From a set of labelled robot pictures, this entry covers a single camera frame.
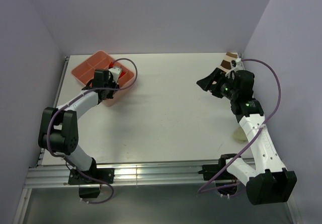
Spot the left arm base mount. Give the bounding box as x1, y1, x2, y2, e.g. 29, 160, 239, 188
67, 168, 115, 204

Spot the beige reindeer sock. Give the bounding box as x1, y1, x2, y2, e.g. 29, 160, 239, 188
119, 71, 129, 79

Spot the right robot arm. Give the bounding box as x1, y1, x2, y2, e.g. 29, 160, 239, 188
196, 68, 297, 205

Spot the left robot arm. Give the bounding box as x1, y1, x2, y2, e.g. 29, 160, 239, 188
38, 66, 122, 183

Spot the pink compartment organizer tray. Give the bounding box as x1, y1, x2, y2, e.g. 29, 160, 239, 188
68, 51, 138, 111

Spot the aluminium table front rail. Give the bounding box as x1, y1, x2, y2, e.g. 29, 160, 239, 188
24, 160, 218, 189

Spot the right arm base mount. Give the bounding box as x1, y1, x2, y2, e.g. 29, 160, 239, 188
198, 164, 245, 199

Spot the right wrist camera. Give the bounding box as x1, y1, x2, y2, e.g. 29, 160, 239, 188
225, 58, 245, 79

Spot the pale green ankle sock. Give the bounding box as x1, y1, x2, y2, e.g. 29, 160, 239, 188
232, 127, 248, 143

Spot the cream brown striped sock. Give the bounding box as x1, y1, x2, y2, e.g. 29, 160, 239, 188
218, 52, 238, 74

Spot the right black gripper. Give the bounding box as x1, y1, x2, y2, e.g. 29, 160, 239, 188
196, 67, 238, 101

